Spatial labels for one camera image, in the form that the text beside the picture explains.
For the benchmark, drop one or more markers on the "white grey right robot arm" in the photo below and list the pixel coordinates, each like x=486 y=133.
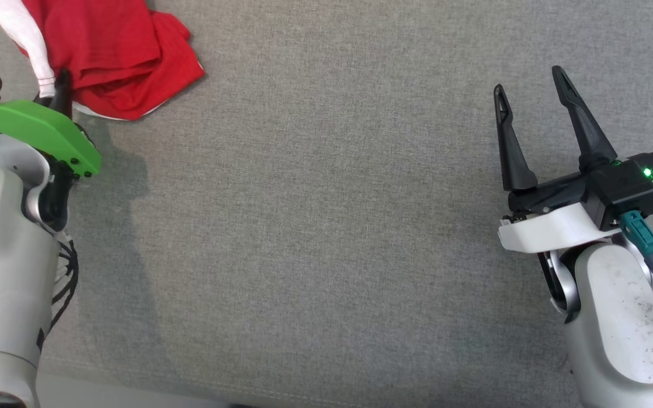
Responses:
x=615 y=317

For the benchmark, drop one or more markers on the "red garment with white hem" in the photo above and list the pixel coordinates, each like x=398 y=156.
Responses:
x=111 y=51

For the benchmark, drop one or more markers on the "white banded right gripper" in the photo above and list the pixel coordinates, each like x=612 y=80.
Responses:
x=553 y=229

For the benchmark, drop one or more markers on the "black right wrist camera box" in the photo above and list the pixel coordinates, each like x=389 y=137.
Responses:
x=621 y=184

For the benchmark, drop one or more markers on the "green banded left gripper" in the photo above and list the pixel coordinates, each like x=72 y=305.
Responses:
x=32 y=122

